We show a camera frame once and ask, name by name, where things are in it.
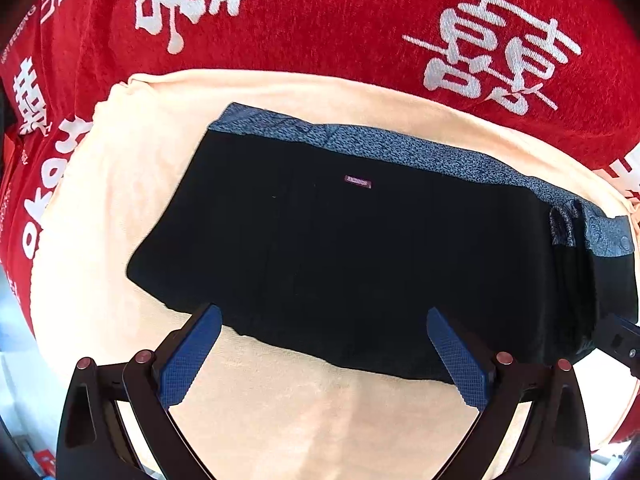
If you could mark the black shorts grey waistband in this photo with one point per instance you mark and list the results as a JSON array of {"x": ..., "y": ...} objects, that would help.
[{"x": 350, "y": 260}]

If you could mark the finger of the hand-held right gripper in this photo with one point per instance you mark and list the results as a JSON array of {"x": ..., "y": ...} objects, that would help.
[{"x": 622, "y": 340}]

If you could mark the red printed blanket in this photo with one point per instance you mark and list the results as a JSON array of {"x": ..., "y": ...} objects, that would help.
[{"x": 325, "y": 20}]

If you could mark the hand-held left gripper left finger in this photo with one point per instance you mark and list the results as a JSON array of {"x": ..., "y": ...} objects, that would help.
[{"x": 192, "y": 355}]

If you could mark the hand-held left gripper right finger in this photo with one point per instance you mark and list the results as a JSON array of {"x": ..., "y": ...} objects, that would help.
[{"x": 457, "y": 355}]

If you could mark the peach towel blanket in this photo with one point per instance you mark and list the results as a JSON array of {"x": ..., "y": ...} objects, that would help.
[{"x": 280, "y": 410}]

